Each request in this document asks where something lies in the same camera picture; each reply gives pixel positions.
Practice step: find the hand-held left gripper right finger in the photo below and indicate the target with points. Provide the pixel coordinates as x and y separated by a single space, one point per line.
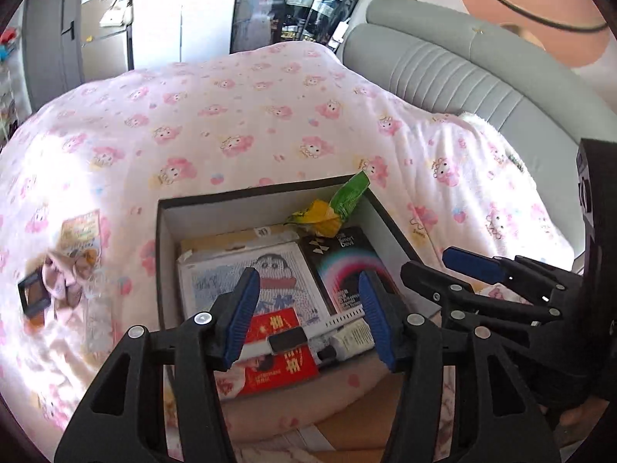
376 318

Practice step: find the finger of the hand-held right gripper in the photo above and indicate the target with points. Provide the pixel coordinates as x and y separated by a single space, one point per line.
470 263
424 279

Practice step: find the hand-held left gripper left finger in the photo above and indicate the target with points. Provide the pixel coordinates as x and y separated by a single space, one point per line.
241 318

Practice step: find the black storage box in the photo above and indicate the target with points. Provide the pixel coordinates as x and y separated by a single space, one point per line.
385 222

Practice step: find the white cartoon picture box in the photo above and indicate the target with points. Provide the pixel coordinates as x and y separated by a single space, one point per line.
226 270

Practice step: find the red paper packet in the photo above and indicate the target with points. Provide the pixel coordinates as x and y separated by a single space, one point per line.
284 366

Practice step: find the black box with rainbow print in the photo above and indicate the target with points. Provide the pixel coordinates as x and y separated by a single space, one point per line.
337 260

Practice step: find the brown cardboard box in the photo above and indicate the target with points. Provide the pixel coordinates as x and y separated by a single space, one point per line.
226 240

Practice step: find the green snack wrapper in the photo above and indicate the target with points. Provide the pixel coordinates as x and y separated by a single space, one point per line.
349 195

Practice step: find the yellow snack wrapper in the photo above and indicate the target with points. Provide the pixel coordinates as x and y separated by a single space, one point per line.
318 217

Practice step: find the clear plastic packet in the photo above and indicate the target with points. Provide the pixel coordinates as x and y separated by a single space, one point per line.
100 323

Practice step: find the orange sticker card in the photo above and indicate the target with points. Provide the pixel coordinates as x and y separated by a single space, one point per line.
81 236

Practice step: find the grey padded headboard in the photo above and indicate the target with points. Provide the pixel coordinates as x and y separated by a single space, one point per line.
448 72

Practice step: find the pink printed blanket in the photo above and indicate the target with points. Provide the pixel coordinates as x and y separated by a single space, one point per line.
241 120

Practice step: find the glass display cabinet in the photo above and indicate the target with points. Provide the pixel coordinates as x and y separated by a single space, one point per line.
299 0

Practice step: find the grey door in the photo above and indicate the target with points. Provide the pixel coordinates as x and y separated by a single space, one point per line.
53 33

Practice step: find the small black frame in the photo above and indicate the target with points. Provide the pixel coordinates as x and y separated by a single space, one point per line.
33 296

